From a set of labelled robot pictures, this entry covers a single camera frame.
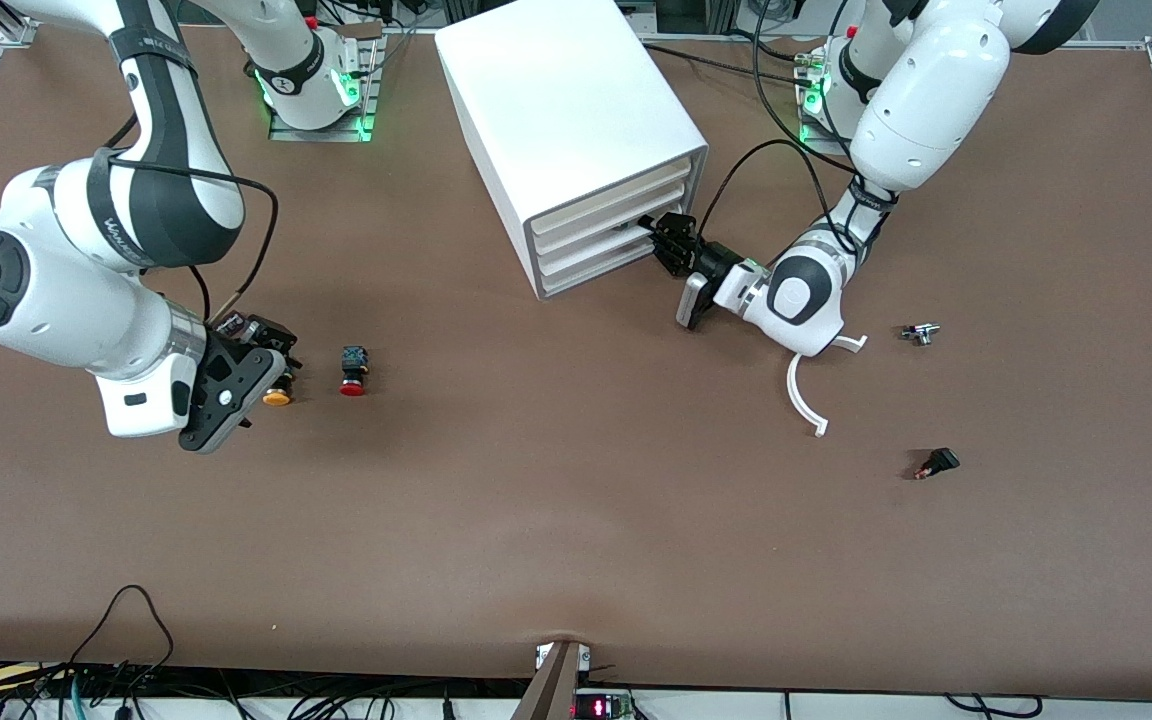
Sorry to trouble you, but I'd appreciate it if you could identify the yellow mushroom push button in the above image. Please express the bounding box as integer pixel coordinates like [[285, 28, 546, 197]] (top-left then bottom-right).
[[263, 355, 295, 407]]

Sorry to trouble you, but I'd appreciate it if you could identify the white curved plastic arc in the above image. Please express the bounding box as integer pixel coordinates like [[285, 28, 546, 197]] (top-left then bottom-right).
[[786, 335, 869, 438]]

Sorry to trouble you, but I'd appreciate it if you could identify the small device with red display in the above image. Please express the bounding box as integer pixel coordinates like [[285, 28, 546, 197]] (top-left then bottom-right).
[[572, 690, 637, 720]]

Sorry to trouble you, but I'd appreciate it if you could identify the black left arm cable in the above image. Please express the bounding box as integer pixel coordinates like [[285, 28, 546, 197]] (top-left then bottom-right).
[[696, 0, 899, 257]]

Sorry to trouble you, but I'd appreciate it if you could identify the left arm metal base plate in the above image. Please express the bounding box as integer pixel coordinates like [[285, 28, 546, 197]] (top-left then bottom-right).
[[798, 55, 862, 158]]

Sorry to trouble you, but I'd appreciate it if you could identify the black power cable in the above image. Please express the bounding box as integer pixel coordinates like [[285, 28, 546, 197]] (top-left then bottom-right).
[[641, 42, 809, 86]]

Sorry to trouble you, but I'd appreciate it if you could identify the looped black cable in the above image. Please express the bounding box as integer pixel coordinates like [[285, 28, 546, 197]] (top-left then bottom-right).
[[66, 585, 177, 691]]

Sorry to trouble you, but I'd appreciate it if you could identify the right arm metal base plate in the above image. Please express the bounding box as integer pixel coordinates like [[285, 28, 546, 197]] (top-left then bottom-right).
[[268, 35, 384, 143]]

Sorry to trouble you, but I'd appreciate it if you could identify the tangled black cable bundle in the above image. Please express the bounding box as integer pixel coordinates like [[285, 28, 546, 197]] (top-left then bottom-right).
[[0, 655, 537, 720]]

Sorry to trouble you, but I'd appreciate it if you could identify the grey camera support post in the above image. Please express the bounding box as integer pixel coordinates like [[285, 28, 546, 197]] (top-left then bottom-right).
[[511, 640, 592, 720]]

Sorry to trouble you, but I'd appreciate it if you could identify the short black cable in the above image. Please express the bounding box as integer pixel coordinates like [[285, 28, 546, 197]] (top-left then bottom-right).
[[944, 692, 1043, 717]]

